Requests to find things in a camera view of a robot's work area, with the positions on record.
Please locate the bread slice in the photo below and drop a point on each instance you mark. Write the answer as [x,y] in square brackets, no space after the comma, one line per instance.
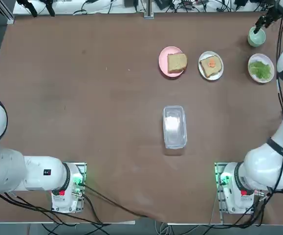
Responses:
[213,71]
[177,63]

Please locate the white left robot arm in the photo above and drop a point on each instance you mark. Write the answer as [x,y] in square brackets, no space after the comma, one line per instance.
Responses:
[9,171]

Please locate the pale plate under lettuce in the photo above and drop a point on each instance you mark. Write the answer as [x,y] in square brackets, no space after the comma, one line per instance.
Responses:
[261,57]

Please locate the white round plate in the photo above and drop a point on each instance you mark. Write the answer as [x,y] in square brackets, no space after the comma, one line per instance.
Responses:
[211,53]

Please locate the aluminium camera post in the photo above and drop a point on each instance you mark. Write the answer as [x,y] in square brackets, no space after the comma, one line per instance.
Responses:
[148,9]

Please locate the black stand leg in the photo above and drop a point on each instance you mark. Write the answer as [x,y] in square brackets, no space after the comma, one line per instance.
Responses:
[49,7]
[30,7]

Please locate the green lettuce leaf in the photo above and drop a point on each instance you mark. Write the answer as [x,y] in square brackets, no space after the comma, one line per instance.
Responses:
[261,69]

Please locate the pink round plate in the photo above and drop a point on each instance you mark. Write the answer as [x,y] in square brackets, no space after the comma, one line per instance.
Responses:
[163,61]

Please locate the orange carrot slice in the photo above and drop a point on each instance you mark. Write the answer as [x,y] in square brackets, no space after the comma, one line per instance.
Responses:
[212,63]

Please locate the pale green bowl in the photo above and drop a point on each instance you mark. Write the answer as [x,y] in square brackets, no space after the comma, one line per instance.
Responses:
[257,40]

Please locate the black device with red plugs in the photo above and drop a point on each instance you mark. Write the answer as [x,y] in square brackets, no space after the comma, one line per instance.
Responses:
[186,2]

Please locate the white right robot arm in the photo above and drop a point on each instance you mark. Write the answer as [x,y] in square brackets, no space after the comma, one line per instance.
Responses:
[261,166]

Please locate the aluminium frame rail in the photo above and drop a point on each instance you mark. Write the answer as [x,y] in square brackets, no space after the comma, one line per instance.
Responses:
[8,16]

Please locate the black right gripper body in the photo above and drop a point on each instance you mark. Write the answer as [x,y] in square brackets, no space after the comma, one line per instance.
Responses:
[276,12]

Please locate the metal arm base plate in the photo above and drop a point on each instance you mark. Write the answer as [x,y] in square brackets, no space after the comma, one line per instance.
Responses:
[83,171]
[218,186]

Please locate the clear plastic container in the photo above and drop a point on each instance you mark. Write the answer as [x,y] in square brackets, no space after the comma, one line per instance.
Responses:
[175,127]

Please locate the power adapter brick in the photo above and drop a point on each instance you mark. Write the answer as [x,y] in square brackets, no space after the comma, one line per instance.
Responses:
[164,3]

